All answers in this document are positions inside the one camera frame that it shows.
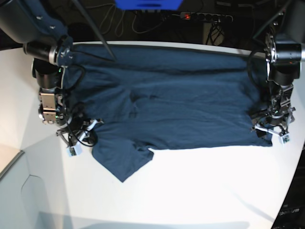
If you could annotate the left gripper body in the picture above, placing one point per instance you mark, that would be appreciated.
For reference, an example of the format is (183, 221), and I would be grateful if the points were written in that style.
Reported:
(275, 123)

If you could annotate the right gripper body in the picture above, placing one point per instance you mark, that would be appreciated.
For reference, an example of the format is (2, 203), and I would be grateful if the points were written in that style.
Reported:
(77, 130)

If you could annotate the dark blue t-shirt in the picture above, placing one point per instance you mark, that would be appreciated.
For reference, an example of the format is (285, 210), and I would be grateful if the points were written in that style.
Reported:
(163, 98)

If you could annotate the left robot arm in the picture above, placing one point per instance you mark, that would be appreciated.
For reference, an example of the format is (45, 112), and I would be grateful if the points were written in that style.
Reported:
(282, 40)

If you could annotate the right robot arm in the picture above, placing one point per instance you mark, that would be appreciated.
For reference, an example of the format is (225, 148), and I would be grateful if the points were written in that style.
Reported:
(45, 37)

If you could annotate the black power strip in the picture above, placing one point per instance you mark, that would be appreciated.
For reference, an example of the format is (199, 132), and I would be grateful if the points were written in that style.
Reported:
(206, 17)

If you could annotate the blue box overhead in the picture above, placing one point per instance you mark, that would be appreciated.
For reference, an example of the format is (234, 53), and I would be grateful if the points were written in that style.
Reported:
(148, 4)

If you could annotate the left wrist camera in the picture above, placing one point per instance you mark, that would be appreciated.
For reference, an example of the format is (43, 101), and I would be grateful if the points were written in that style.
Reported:
(284, 138)

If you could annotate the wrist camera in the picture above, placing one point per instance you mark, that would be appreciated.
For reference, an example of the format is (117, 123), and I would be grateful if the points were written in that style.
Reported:
(284, 138)
(75, 150)

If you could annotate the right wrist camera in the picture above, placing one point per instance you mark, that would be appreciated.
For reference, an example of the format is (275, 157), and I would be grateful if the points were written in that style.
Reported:
(75, 150)

